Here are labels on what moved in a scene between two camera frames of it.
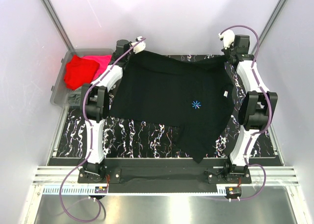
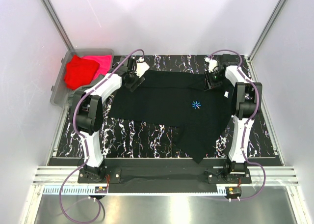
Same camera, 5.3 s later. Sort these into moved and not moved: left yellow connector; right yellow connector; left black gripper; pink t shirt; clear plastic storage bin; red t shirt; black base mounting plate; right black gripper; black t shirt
Moved: black t shirt; left black gripper; right black gripper
Not moved: black base mounting plate; pink t shirt; right yellow connector; clear plastic storage bin; red t shirt; left yellow connector
